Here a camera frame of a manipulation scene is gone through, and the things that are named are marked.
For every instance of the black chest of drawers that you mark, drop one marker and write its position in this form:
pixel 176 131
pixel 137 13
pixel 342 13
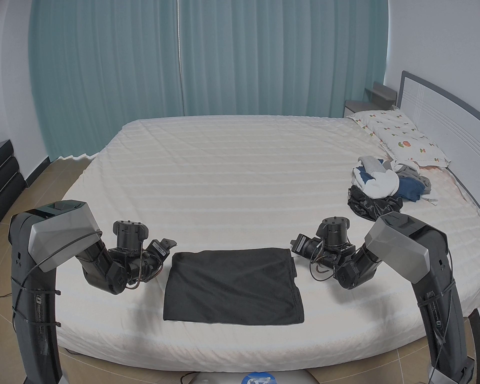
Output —
pixel 8 172

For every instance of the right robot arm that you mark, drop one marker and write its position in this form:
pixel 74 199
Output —
pixel 401 243

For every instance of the grey bedside table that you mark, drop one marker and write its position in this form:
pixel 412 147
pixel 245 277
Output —
pixel 360 107

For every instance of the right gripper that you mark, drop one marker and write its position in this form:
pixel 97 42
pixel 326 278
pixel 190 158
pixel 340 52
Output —
pixel 305 247

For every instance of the pile of clothes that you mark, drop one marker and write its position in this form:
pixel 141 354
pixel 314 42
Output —
pixel 375 187

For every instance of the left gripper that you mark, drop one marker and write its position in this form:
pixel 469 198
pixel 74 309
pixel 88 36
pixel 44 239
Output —
pixel 157 253

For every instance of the black trousers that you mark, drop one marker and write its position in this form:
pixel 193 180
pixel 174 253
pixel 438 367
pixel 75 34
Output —
pixel 232 288

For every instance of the white printed pillow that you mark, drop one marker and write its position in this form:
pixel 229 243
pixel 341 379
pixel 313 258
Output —
pixel 405 137

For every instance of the bed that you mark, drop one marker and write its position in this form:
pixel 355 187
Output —
pixel 232 180

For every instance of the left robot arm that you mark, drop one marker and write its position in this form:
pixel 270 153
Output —
pixel 56 234

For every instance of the blue-green curtain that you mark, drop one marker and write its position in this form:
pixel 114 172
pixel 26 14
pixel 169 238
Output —
pixel 105 67
pixel 281 56

